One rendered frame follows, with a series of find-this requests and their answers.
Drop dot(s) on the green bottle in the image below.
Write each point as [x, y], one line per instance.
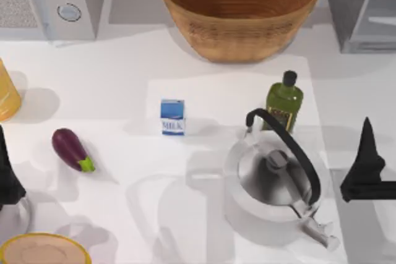
[283, 100]

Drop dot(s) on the grey cabinet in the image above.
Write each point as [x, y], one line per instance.
[346, 7]

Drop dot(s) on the brown woven basket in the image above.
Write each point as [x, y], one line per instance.
[238, 29]

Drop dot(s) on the blue and white milk carton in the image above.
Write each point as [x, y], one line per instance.
[172, 118]

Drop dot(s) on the purple eggplant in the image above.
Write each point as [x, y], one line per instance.
[68, 148]

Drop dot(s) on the pale microwave oven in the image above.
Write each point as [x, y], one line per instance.
[86, 4]

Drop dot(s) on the round microwave knob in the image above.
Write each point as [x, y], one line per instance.
[69, 12]

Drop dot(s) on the yellow round can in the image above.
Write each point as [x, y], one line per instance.
[40, 250]

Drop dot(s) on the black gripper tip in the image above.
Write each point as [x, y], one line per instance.
[9, 177]

